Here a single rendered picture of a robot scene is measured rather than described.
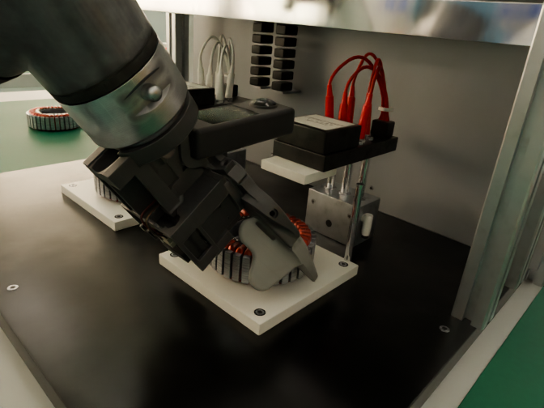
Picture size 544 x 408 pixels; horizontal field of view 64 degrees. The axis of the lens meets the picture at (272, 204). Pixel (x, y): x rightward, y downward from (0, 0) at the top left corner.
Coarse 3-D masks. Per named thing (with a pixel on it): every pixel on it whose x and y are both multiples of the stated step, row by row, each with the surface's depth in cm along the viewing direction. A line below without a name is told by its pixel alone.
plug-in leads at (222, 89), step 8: (208, 40) 64; (224, 40) 65; (224, 48) 62; (232, 48) 63; (200, 56) 64; (224, 56) 66; (232, 56) 63; (200, 64) 64; (232, 64) 63; (200, 72) 64; (208, 72) 63; (216, 72) 66; (232, 72) 64; (200, 80) 65; (208, 80) 63; (216, 80) 66; (232, 80) 64; (216, 88) 63; (224, 88) 68; (232, 88) 65; (216, 96) 63
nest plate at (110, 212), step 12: (84, 180) 62; (72, 192) 58; (84, 192) 58; (84, 204) 56; (96, 204) 55; (108, 204) 55; (120, 204) 56; (96, 216) 54; (108, 216) 52; (120, 216) 52; (120, 228) 52
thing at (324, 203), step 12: (312, 192) 54; (324, 192) 54; (336, 192) 54; (312, 204) 55; (324, 204) 53; (336, 204) 52; (348, 204) 51; (372, 204) 52; (312, 216) 55; (324, 216) 54; (336, 216) 53; (348, 216) 51; (360, 216) 51; (312, 228) 56; (324, 228) 54; (336, 228) 53; (348, 228) 52; (360, 228) 52; (372, 228) 55; (360, 240) 53
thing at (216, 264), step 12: (288, 216) 48; (300, 228) 45; (240, 240) 47; (312, 240) 43; (228, 252) 40; (240, 252) 40; (312, 252) 43; (216, 264) 42; (228, 264) 40; (240, 264) 40; (228, 276) 41; (240, 276) 41; (288, 276) 41; (300, 276) 42
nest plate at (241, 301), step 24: (168, 264) 44; (192, 264) 44; (336, 264) 46; (216, 288) 40; (240, 288) 41; (288, 288) 41; (312, 288) 41; (240, 312) 37; (264, 312) 37; (288, 312) 39
